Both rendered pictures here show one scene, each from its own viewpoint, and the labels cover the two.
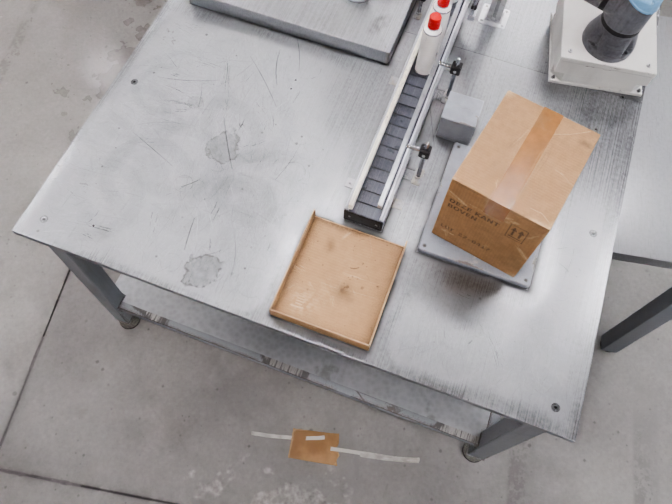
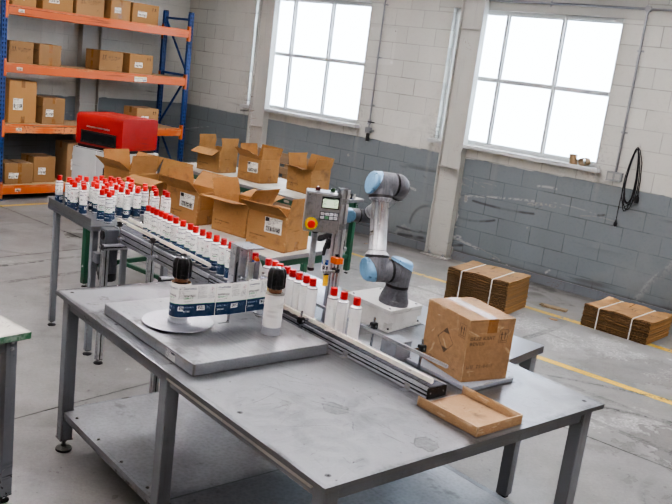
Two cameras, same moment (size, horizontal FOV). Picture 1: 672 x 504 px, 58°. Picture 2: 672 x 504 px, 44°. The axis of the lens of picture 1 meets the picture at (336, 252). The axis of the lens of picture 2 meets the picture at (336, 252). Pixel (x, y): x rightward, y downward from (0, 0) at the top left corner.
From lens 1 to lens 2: 2.81 m
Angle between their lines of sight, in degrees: 65
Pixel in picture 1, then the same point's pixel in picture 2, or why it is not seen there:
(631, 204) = not seen: hidden behind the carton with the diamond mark
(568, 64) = (393, 315)
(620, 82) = (412, 317)
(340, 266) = (459, 410)
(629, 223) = not seen: hidden behind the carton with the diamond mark
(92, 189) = (320, 453)
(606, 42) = (401, 296)
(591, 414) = not seen: outside the picture
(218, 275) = (434, 440)
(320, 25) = (282, 348)
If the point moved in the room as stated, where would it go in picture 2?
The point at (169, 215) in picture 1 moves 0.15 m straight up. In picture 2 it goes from (372, 438) to (377, 398)
